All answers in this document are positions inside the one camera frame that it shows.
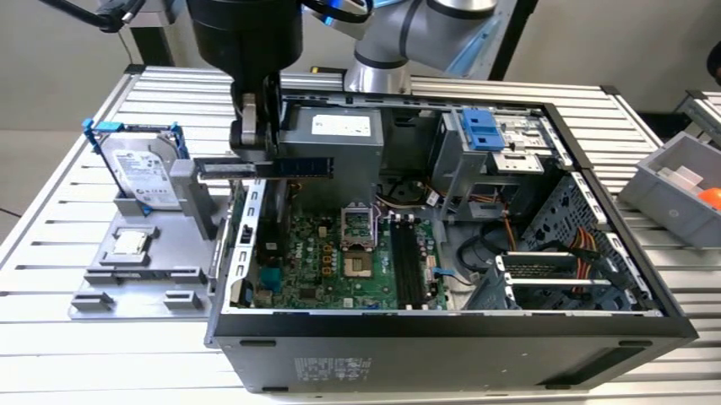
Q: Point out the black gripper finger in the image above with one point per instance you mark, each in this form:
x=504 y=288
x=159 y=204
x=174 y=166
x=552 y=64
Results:
x=265 y=126

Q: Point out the RAM stick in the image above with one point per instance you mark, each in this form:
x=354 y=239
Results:
x=305 y=166
x=143 y=277

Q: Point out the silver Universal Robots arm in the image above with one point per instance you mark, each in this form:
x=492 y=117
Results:
x=394 y=46

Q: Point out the black RAM slot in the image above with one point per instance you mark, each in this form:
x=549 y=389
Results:
x=406 y=261
x=412 y=261
x=418 y=261
x=398 y=261

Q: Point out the yellow black plug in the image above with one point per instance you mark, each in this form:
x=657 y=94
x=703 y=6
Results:
x=316 y=68

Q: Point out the grey power supply unit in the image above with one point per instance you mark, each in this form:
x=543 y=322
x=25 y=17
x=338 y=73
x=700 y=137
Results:
x=349 y=190

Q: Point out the silver hard disk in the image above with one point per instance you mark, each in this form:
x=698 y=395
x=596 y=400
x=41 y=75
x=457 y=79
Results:
x=141 y=177

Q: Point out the blue disk carrier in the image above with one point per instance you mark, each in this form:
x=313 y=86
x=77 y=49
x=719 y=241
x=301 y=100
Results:
x=109 y=126

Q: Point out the round black speaker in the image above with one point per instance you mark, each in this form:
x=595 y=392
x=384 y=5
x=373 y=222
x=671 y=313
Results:
x=406 y=192

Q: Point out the grey parts rack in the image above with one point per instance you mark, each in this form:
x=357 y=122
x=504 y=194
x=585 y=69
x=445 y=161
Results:
x=181 y=253

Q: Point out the silver CPU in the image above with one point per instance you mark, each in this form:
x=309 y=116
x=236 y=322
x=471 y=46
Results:
x=131 y=244

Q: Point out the CPU socket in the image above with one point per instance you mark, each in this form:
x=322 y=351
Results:
x=358 y=265

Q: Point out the blue drive latch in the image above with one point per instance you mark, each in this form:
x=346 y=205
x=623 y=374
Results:
x=479 y=126

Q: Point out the green motherboard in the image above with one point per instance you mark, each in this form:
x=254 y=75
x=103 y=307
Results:
x=316 y=291

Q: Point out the grey disk bay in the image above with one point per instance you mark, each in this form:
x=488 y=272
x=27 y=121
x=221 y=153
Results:
x=485 y=291

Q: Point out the black open PC case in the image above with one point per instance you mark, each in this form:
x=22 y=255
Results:
x=394 y=358

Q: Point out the white block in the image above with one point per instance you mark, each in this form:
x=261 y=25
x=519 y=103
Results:
x=682 y=177

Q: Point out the grey plastic bin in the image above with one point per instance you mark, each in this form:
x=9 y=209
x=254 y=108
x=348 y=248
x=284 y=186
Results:
x=671 y=215

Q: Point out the orange ball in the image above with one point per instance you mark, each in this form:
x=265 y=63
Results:
x=711 y=198

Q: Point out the black vertical post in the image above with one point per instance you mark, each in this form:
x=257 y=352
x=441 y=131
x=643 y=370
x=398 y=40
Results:
x=153 y=46
x=521 y=42

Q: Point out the graphics card with metal bracket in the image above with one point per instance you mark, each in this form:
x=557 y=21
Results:
x=240 y=202

